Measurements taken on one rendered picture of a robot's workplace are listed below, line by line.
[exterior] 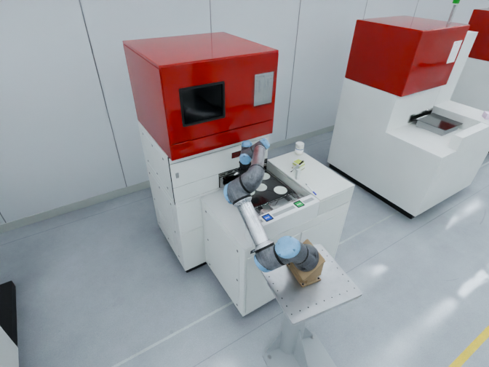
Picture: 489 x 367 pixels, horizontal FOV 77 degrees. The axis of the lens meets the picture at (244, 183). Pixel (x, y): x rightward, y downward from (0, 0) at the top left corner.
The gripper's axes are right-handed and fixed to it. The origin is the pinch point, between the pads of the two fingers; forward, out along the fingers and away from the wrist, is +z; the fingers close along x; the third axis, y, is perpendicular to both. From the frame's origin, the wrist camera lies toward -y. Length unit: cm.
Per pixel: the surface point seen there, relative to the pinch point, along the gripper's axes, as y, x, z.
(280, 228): -32.0, 35.1, 4.1
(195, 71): 29, 17, -85
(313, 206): -50, 14, -3
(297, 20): 9, -240, -80
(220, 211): 13.4, 26.1, 9.2
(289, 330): -49, 69, 60
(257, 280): -21, 48, 47
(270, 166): -10.5, -27.7, -1.4
